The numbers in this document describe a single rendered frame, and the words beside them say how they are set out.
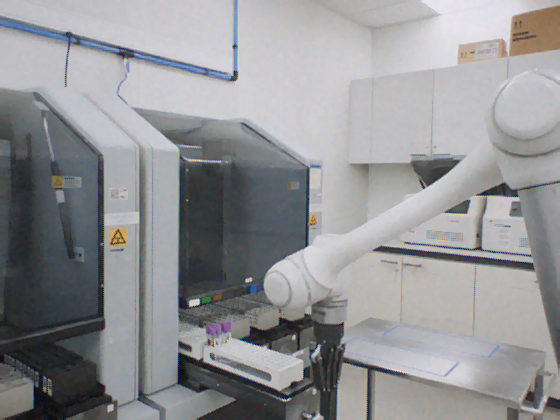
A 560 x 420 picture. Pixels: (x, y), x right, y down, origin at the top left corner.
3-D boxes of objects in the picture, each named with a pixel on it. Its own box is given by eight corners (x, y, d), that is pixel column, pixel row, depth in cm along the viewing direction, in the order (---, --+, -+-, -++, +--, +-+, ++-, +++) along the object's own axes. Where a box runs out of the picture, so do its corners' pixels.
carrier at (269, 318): (275, 323, 179) (275, 307, 179) (279, 324, 178) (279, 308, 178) (253, 330, 170) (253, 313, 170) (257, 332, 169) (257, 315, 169)
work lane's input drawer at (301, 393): (128, 360, 165) (128, 334, 164) (162, 349, 175) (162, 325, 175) (299, 436, 118) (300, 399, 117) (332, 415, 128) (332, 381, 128)
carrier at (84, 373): (93, 384, 125) (93, 361, 125) (97, 386, 124) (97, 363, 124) (46, 400, 116) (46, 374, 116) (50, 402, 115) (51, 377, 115)
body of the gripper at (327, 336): (326, 314, 125) (325, 349, 126) (306, 320, 119) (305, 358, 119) (351, 320, 120) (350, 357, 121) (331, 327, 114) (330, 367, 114)
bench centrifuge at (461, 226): (395, 243, 359) (398, 155, 355) (433, 236, 405) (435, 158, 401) (473, 251, 321) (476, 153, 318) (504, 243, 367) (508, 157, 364)
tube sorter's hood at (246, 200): (94, 284, 176) (93, 106, 173) (219, 263, 223) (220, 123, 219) (186, 310, 143) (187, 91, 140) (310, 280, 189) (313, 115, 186)
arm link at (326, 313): (303, 297, 119) (302, 321, 119) (334, 304, 113) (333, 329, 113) (325, 291, 126) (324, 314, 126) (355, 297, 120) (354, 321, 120)
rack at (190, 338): (139, 341, 163) (139, 323, 163) (164, 334, 171) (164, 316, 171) (198, 364, 144) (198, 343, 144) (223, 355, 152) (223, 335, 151)
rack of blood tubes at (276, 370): (202, 365, 143) (202, 344, 143) (227, 356, 150) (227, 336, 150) (279, 396, 124) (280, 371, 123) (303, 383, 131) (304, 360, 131)
